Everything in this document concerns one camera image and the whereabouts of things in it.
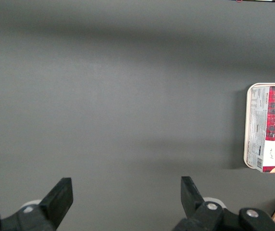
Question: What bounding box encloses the red tartan cookie box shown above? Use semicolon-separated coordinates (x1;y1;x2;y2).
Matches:
244;86;275;173

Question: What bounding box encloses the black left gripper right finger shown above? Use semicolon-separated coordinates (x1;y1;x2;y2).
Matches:
172;176;275;231

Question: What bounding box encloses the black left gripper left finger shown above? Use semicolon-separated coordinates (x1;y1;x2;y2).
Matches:
0;177;74;231

